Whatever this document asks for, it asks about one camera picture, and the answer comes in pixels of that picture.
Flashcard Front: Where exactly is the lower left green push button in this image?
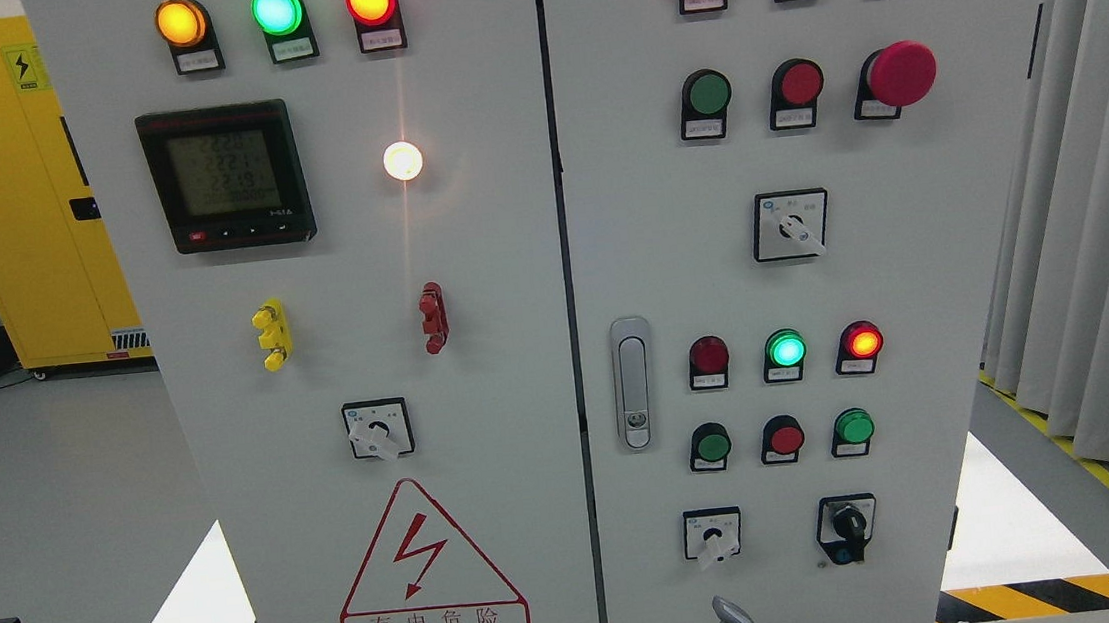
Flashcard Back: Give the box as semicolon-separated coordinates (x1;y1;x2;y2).
690;422;732;472

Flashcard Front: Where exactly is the lower red push button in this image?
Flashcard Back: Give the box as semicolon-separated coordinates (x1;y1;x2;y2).
761;415;806;464

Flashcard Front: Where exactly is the green start push button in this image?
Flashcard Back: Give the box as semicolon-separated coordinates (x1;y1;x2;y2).
681;68;732;120

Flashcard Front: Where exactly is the lower right green push button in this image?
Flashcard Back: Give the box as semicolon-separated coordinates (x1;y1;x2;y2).
833;407;876;447

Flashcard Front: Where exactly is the red stop push button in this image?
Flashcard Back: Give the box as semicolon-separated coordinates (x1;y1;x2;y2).
772;58;825;108

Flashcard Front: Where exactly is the red emergency stop mushroom button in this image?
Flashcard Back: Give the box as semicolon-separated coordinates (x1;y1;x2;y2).
865;39;938;108

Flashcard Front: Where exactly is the grey electrical control cabinet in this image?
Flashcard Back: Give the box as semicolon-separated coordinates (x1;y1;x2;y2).
23;0;1037;623

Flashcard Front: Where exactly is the dark red indicator light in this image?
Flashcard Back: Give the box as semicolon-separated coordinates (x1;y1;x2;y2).
689;335;731;377

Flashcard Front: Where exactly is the left door rotary selector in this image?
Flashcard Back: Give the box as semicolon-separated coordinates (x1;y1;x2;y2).
340;395;418;462

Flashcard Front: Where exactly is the white lit indicator lamp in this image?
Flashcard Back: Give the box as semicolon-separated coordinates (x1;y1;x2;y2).
381;140;425;182

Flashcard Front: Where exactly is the small lit green indicator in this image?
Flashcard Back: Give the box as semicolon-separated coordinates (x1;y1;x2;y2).
765;328;807;370

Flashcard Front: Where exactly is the upper right rotary selector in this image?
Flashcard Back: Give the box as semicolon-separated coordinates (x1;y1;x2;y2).
753;188;830;264

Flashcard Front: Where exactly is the lower white rotary selector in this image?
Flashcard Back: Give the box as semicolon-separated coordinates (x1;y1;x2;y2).
682;505;742;572

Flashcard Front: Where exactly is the red high voltage warning sticker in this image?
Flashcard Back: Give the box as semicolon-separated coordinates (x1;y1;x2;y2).
339;477;532;623

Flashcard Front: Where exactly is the small lit red indicator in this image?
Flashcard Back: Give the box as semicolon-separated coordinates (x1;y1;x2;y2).
840;320;884;362

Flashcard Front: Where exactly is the black digital power meter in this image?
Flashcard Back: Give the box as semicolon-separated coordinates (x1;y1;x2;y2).
134;99;318;256

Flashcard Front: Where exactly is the lit green indicator light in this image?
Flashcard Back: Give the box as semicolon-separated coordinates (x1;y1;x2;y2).
251;0;305;37

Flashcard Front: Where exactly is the amber indicator light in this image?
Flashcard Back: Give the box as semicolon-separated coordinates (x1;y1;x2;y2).
155;0;208;50

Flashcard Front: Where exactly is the yellow safety storage cabinet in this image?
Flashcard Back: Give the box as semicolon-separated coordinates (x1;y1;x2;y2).
0;16;152;372

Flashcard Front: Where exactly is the silver door handle lock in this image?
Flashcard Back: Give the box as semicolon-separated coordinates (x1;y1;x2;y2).
608;316;655;451

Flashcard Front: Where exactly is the red toggle switch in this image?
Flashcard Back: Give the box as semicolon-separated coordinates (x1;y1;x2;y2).
417;280;450;355

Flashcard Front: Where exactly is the yellow toggle switch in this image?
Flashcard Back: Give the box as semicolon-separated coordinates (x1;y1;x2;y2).
251;298;295;372

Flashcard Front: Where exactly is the black key selector switch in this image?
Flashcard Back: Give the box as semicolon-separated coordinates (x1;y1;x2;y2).
816;493;878;566

